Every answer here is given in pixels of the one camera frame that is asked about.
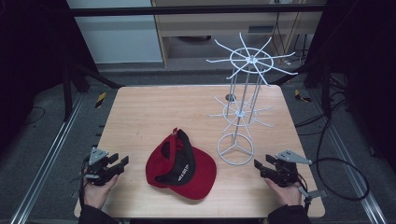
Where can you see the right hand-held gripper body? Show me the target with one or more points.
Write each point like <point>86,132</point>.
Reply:
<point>285,172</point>

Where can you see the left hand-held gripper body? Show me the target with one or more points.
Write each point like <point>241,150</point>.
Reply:
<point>98,170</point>

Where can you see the red baseball cap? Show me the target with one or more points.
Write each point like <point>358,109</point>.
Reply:
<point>199,174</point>

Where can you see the person's right hand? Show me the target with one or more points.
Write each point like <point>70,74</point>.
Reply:
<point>286,194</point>

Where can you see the person's left hand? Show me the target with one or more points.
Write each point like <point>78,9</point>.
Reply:
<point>97,194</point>

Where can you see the yellow black tape marker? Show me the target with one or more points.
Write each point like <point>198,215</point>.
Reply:
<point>300,97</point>
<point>100,100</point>

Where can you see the dark round table grommet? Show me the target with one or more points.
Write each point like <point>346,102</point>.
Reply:
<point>230,98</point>

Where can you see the black metal stand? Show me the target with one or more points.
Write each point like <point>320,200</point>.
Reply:
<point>325,90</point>
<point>67,93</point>

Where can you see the white cabinet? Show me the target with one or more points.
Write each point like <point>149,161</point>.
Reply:
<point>118,40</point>

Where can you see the dark curtain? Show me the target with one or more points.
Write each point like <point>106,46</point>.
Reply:
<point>31,62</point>
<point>370,62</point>

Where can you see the light wooden desk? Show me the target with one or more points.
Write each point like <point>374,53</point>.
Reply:
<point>202,23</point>

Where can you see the black horizontal bar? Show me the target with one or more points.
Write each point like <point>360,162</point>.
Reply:
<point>186,10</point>

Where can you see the aluminium floor rail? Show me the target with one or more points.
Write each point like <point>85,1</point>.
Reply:
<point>351,168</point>
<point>46,161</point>

